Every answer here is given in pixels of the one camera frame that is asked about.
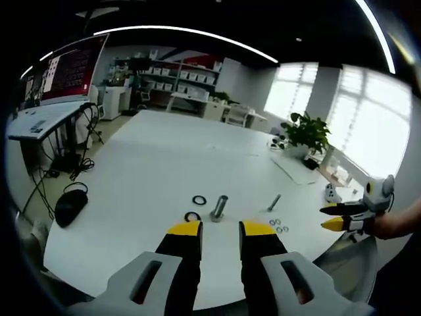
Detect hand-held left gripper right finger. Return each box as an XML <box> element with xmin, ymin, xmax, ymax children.
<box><xmin>239</xmin><ymin>219</ymin><xmax>376</xmax><ymax>316</ymax></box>

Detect black tripod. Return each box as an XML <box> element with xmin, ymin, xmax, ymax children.
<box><xmin>80</xmin><ymin>101</ymin><xmax>105</xmax><ymax>146</ymax></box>

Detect white side desk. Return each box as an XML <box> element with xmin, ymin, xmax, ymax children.
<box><xmin>7</xmin><ymin>99</ymin><xmax>90</xmax><ymax>142</ymax></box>

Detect wooden desktop stand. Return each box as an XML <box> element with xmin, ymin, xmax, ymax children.
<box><xmin>319</xmin><ymin>146</ymin><xmax>355</xmax><ymax>189</ymax></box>

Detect white game controller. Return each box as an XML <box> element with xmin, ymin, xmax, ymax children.
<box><xmin>324</xmin><ymin>182</ymin><xmax>343</xmax><ymax>203</ymax></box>

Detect storage shelf with white bins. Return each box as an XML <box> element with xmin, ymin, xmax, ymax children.
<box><xmin>113</xmin><ymin>49</ymin><xmax>224</xmax><ymax>109</ymax></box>

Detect large display screen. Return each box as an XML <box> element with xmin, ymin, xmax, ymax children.
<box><xmin>23</xmin><ymin>34</ymin><xmax>110</xmax><ymax>107</ymax></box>

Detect thin metal threaded stud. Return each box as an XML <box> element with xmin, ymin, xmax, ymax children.
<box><xmin>266</xmin><ymin>194</ymin><xmax>282</xmax><ymax>213</ymax></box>

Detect black floor cables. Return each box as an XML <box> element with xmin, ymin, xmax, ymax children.
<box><xmin>21</xmin><ymin>131</ymin><xmax>96</xmax><ymax>220</ymax></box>

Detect thick metal threaded stud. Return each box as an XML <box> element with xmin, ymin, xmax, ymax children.
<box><xmin>209</xmin><ymin>194</ymin><xmax>229</xmax><ymax>223</ymax></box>

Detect white sheet mat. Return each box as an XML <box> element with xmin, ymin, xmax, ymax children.
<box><xmin>270</xmin><ymin>153</ymin><xmax>319</xmax><ymax>186</ymax></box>

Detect black pouch bag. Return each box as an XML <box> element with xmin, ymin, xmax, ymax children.
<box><xmin>53</xmin><ymin>182</ymin><xmax>89</xmax><ymax>228</ymax></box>

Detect green potted plant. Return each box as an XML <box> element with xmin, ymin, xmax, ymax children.
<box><xmin>280</xmin><ymin>111</ymin><xmax>332</xmax><ymax>159</ymax></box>

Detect long ceiling light strip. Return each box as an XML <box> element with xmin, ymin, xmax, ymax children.
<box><xmin>93</xmin><ymin>25</ymin><xmax>279</xmax><ymax>64</ymax></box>

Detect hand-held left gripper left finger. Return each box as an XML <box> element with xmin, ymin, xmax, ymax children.
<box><xmin>68</xmin><ymin>219</ymin><xmax>203</xmax><ymax>316</ymax></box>

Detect curved ceiling light strip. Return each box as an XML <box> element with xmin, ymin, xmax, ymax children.
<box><xmin>355</xmin><ymin>0</ymin><xmax>396</xmax><ymax>75</ymax></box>

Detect white office chair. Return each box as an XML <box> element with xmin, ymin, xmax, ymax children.
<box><xmin>226</xmin><ymin>104</ymin><xmax>249</xmax><ymax>128</ymax></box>

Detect white cabinet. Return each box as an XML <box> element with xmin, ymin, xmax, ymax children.
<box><xmin>104</xmin><ymin>85</ymin><xmax>128</xmax><ymax>121</ymax></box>

